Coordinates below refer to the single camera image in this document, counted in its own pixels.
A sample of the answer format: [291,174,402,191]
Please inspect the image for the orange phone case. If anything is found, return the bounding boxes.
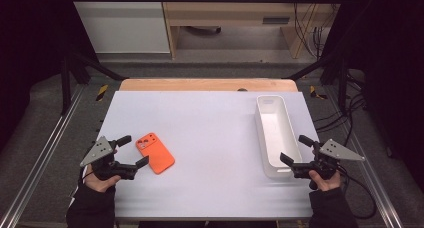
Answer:
[135,132,176,175]

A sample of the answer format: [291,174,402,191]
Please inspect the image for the white cabinet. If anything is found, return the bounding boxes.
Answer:
[68,0,171,55]

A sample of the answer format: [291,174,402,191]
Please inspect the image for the light wooden table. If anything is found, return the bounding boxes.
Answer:
[119,77,299,92]

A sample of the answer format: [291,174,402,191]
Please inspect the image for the white plastic bin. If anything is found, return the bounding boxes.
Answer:
[255,94,304,180]

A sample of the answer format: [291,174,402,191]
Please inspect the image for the hanging desk cables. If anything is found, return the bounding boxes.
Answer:
[292,0,332,60]

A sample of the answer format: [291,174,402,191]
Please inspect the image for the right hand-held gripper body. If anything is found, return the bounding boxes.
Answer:
[290,138,366,182]

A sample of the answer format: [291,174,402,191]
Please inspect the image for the wooden desk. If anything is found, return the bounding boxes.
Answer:
[159,0,341,60]

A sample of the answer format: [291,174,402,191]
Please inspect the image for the yellow black tape strip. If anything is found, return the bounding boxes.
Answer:
[309,85,328,100]
[95,84,110,102]

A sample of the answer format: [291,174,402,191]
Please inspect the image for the black floor cables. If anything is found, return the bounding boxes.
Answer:
[313,71,368,146]

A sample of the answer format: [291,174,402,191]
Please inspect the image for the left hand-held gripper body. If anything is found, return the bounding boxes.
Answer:
[79,135,138,182]

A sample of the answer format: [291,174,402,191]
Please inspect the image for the person's left hand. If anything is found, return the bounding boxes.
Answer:
[83,164,122,193]

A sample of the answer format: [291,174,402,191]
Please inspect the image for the black metal frame stand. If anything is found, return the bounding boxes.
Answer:
[60,51,129,116]
[286,51,349,114]

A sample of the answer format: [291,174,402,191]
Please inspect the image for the black curtain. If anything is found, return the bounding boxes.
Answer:
[0,0,98,152]
[324,0,424,192]

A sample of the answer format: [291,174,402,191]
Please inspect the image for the person's right hand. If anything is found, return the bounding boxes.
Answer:
[308,169,342,192]

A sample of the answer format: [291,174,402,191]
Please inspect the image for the aluminium rail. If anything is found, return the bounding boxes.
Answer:
[0,84,86,228]
[324,87,405,228]

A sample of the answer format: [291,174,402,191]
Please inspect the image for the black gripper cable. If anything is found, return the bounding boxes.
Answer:
[338,166,378,221]

